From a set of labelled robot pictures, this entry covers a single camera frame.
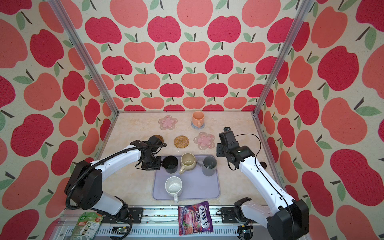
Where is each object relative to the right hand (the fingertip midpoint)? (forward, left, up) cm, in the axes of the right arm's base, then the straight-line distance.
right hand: (226, 147), depth 81 cm
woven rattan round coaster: (+12, +28, -17) cm, 35 cm away
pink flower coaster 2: (+14, +12, -17) cm, 25 cm away
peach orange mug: (+29, +18, -10) cm, 35 cm away
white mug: (-20, +27, -15) cm, 37 cm away
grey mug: (-5, +8, -12) cm, 16 cm away
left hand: (-12, +36, -11) cm, 40 cm away
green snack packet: (-42, +64, -13) cm, 78 cm away
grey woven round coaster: (+25, +20, -15) cm, 36 cm away
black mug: (-8, +31, -11) cm, 34 cm away
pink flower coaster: (+29, +42, -17) cm, 53 cm away
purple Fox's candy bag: (-34, +14, -14) cm, 39 cm away
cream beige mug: (-4, +21, -16) cm, 27 cm away
